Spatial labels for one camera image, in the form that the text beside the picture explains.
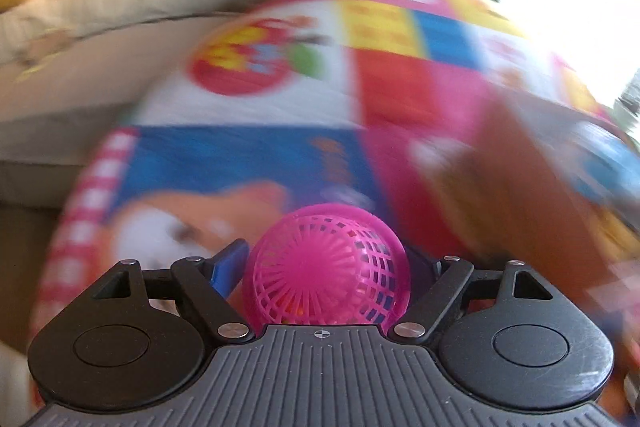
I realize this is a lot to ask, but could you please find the pale pink cardboard box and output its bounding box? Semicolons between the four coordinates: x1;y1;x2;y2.
410;97;640;303

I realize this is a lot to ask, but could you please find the colourful cartoon play mat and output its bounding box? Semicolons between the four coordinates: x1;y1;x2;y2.
30;0;640;408

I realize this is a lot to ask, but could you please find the pink mesh plastic basket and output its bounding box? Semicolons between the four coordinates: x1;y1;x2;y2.
248;204;411;325

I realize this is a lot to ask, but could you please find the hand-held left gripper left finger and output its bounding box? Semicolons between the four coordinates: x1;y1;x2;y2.
92;239;254;342

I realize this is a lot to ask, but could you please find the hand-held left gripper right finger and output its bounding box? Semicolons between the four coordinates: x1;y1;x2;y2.
391;251;551;342

